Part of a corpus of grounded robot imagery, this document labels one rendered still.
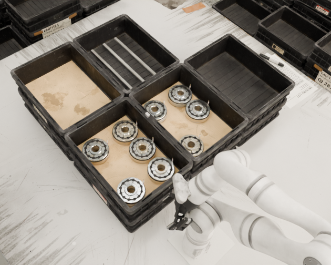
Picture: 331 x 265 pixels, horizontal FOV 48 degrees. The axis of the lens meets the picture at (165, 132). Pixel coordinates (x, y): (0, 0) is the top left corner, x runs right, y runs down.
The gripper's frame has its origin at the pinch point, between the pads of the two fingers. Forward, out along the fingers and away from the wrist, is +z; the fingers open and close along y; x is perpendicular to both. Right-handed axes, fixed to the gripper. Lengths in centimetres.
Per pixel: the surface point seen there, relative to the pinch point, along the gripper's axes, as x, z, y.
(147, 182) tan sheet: -2.8, 13.2, 19.6
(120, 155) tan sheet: 5.8, 17.1, 32.3
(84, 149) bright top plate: 18.6, 21.2, 34.3
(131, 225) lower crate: 1.4, 20.4, 5.2
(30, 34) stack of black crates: 35, 64, 145
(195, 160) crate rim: -12.7, -4.6, 21.1
